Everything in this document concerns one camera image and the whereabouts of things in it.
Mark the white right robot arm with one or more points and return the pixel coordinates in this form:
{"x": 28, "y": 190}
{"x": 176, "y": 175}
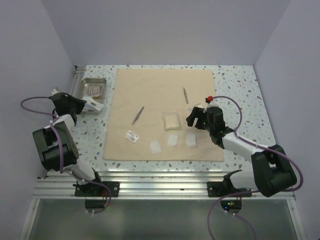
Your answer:
{"x": 271, "y": 170}

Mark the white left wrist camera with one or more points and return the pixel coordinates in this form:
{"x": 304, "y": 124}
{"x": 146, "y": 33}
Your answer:
{"x": 54, "y": 91}

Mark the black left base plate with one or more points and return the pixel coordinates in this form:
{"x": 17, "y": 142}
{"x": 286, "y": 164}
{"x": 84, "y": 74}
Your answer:
{"x": 93, "y": 190}

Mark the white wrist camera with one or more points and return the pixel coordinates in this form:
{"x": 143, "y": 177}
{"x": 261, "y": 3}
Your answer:
{"x": 211, "y": 102}
{"x": 54, "y": 91}

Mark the bagged white gloves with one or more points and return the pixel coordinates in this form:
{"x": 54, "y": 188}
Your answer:
{"x": 190, "y": 108}

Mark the white blue sterile pouch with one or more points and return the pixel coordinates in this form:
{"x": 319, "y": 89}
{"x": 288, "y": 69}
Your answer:
{"x": 91, "y": 104}

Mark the aluminium rail frame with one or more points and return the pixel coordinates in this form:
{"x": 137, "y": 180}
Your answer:
{"x": 173, "y": 179}

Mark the pink packet in tray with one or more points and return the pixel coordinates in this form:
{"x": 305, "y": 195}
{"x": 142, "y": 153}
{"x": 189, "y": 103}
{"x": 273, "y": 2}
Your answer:
{"x": 95, "y": 91}

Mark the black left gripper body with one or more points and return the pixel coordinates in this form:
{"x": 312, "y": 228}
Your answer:
{"x": 70, "y": 109}

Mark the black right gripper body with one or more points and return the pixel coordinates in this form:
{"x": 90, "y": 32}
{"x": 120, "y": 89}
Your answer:
{"x": 209, "y": 126}

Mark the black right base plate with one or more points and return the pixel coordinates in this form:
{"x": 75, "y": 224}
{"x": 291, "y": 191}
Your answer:
{"x": 216, "y": 189}

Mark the bagged gauze pad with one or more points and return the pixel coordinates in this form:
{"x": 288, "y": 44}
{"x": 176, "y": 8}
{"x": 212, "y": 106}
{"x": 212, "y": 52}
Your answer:
{"x": 171, "y": 121}

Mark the steel tweezers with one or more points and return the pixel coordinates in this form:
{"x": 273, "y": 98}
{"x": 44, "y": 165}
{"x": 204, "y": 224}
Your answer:
{"x": 137, "y": 115}
{"x": 185, "y": 95}

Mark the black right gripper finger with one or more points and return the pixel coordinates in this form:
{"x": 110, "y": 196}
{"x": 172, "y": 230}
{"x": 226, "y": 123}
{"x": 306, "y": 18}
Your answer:
{"x": 197, "y": 113}
{"x": 192, "y": 121}

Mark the small clear packet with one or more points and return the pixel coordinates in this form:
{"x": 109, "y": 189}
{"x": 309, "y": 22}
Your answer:
{"x": 132, "y": 136}

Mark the beige cloth mat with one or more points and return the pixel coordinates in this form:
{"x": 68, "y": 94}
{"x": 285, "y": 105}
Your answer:
{"x": 147, "y": 119}

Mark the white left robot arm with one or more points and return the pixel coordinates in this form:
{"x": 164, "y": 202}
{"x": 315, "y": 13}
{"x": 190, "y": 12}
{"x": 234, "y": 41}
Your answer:
{"x": 55, "y": 146}

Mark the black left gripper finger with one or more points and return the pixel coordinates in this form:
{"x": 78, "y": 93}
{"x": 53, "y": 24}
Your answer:
{"x": 73, "y": 101}
{"x": 78, "y": 108}

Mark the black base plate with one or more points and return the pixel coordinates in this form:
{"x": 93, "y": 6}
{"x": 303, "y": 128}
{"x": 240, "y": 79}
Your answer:
{"x": 93, "y": 190}
{"x": 216, "y": 189}

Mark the steel instrument tray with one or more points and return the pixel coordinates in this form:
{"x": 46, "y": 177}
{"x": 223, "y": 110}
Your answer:
{"x": 83, "y": 87}

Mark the white gauze roll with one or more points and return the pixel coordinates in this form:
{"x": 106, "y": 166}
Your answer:
{"x": 172, "y": 140}
{"x": 191, "y": 140}
{"x": 155, "y": 147}

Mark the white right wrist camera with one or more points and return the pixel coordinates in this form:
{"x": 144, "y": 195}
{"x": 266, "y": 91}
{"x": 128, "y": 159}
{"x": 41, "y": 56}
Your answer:
{"x": 211, "y": 102}

